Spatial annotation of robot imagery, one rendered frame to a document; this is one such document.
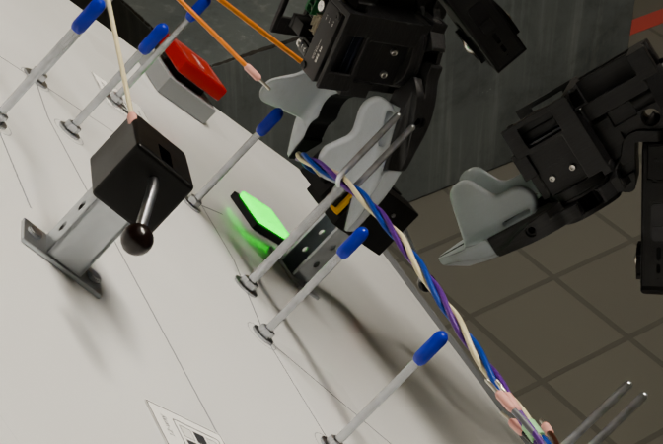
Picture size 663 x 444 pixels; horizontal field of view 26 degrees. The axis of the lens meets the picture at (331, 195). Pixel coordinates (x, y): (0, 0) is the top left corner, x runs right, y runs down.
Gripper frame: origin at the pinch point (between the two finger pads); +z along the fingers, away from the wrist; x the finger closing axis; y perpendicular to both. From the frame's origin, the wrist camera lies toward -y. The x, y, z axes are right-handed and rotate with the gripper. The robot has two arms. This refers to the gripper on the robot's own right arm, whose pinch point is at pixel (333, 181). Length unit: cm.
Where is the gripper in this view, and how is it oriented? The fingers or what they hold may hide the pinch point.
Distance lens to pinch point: 96.3
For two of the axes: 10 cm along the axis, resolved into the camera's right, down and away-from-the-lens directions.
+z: -3.8, 8.1, 4.4
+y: -8.1, -0.6, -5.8
